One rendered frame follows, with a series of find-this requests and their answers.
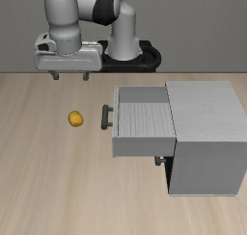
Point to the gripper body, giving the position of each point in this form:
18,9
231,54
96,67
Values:
69,59

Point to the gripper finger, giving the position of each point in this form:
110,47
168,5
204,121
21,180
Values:
86,75
55,75

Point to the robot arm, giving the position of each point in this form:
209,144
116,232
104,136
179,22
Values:
119,33

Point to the yellow mango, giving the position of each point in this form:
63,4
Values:
75,118

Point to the grey cabinet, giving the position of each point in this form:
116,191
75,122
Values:
205,133

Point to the grey open drawer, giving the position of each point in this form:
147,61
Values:
141,123

